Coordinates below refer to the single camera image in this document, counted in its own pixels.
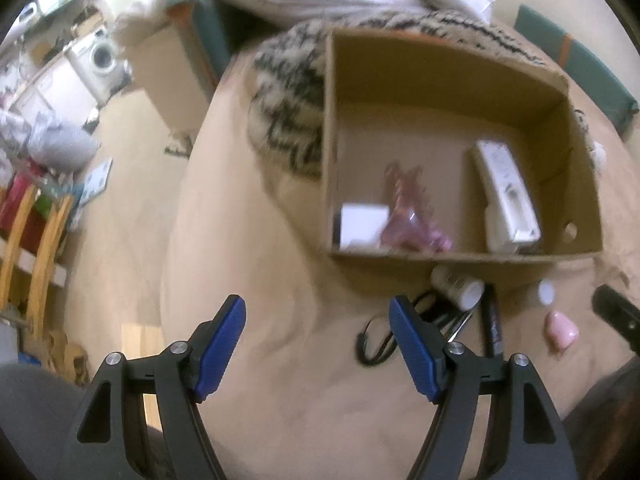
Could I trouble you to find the grey stuffed bag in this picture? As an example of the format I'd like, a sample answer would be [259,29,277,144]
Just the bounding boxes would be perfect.
[26,113,100,174]

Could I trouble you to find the white washing machine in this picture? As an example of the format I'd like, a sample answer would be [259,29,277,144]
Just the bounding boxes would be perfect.
[65,25,131,107]

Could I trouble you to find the white power adapter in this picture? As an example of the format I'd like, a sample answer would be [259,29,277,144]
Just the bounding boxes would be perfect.
[338,203,390,249]

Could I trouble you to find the black marker pen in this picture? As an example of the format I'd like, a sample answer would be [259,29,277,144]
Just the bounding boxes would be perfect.
[480,284,503,359]

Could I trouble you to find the pink nail polish bottle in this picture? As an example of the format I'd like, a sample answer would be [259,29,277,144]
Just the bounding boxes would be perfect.
[428,229,454,252]

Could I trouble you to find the beige cabinet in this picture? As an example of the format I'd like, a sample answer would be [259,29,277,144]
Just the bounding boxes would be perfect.
[124,24,219,145]

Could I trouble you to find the teal cushion with orange stripe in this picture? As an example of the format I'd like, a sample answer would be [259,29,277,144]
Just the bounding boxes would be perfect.
[514,4,639,136]

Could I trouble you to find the black and cream patterned blanket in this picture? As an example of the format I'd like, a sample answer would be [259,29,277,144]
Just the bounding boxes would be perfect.
[246,8,606,179]

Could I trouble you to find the pink hair claw clip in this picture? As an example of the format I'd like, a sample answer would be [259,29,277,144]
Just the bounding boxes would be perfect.
[380,160,442,252]

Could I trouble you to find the white remote control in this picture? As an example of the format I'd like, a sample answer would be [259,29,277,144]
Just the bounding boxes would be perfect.
[472,140,541,255]

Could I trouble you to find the bathroom scale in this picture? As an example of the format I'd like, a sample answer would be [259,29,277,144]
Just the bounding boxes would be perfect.
[79,158,113,207]

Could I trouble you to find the pink plastic case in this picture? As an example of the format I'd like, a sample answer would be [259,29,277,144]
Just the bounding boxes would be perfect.
[544,310,579,359]

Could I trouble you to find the white jar with label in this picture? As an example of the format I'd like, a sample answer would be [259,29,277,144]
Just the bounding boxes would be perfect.
[431,264,485,312]

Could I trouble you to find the wooden chair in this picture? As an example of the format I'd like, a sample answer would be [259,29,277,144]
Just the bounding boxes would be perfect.
[0,184,76,344]

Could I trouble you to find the small white-capped bottle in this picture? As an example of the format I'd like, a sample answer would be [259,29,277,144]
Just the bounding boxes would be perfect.
[524,278,555,308]

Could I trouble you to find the open cardboard box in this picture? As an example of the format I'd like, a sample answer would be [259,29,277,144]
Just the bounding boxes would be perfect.
[321,28,603,263]

